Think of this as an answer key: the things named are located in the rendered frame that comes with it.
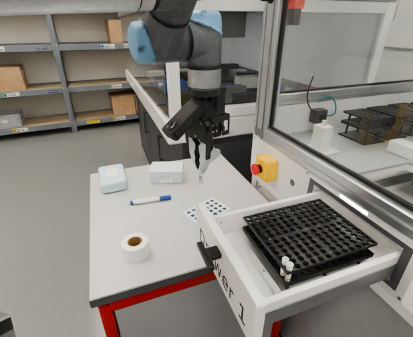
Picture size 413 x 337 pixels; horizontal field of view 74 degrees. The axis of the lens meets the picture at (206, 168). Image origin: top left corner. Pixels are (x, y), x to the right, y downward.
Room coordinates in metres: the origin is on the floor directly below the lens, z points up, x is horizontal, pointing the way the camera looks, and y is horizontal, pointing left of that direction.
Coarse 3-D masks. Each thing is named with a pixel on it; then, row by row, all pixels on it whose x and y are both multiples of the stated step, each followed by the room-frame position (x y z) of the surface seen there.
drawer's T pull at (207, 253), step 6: (198, 246) 0.41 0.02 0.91; (216, 246) 0.41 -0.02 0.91; (204, 252) 0.39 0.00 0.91; (210, 252) 0.39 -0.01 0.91; (216, 252) 0.39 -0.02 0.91; (204, 258) 0.38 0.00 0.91; (210, 258) 0.38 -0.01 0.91; (216, 258) 0.39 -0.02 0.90; (210, 264) 0.36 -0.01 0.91; (210, 270) 0.36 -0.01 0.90
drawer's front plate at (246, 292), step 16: (208, 224) 0.46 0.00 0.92; (208, 240) 0.46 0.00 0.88; (224, 240) 0.41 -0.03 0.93; (224, 256) 0.38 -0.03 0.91; (224, 272) 0.38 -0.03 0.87; (240, 272) 0.33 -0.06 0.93; (224, 288) 0.38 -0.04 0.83; (240, 288) 0.32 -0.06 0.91; (256, 288) 0.30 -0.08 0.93; (256, 304) 0.27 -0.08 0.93; (240, 320) 0.31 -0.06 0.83; (256, 320) 0.27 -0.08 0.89; (256, 336) 0.27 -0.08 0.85
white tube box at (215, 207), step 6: (210, 204) 0.72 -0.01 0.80; (216, 204) 0.73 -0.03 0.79; (222, 204) 0.72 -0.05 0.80; (186, 210) 0.68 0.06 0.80; (192, 210) 0.69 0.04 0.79; (210, 210) 0.69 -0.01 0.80; (216, 210) 0.68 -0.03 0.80; (222, 210) 0.68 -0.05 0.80; (228, 210) 0.69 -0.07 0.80; (186, 216) 0.66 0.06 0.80; (192, 216) 0.67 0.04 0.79; (186, 222) 0.66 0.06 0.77; (192, 222) 0.64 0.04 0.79; (192, 228) 0.64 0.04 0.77
